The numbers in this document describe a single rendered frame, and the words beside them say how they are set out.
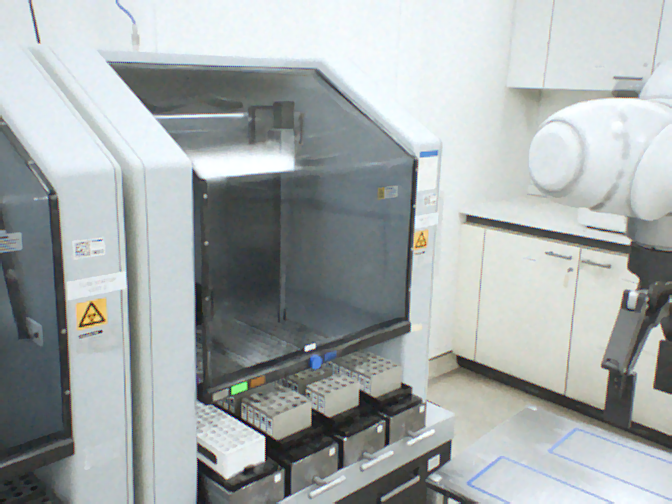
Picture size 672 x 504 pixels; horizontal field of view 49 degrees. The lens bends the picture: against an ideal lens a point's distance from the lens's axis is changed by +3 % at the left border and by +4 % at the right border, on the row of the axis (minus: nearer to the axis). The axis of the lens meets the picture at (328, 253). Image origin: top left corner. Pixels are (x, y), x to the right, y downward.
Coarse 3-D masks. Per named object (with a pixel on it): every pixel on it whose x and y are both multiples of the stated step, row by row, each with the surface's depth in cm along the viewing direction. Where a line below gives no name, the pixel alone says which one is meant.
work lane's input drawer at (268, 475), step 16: (272, 464) 148; (208, 480) 145; (224, 480) 142; (240, 480) 142; (256, 480) 144; (272, 480) 147; (208, 496) 145; (224, 496) 141; (240, 496) 141; (256, 496) 144; (272, 496) 148
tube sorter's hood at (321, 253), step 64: (128, 64) 153; (192, 64) 179; (192, 128) 143; (256, 128) 152; (320, 128) 164; (384, 128) 175; (256, 192) 139; (320, 192) 150; (384, 192) 164; (256, 256) 142; (320, 256) 154; (384, 256) 169; (256, 320) 145; (320, 320) 158; (384, 320) 174
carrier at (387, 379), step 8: (384, 368) 180; (392, 368) 180; (400, 368) 182; (368, 376) 175; (376, 376) 176; (384, 376) 178; (392, 376) 180; (400, 376) 182; (368, 384) 175; (376, 384) 176; (384, 384) 178; (392, 384) 181; (400, 384) 183; (368, 392) 176; (376, 392) 177; (384, 392) 179
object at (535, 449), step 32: (512, 416) 171; (544, 416) 171; (480, 448) 156; (512, 448) 157; (544, 448) 157; (576, 448) 158; (608, 448) 159; (640, 448) 159; (448, 480) 144; (480, 480) 144; (512, 480) 145; (544, 480) 145; (576, 480) 146; (608, 480) 147; (640, 480) 147
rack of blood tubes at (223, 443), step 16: (208, 416) 157; (224, 416) 157; (208, 432) 151; (224, 432) 151; (240, 432) 151; (256, 432) 150; (208, 448) 146; (224, 448) 145; (240, 448) 144; (256, 448) 147; (208, 464) 147; (224, 464) 143; (240, 464) 145; (256, 464) 148
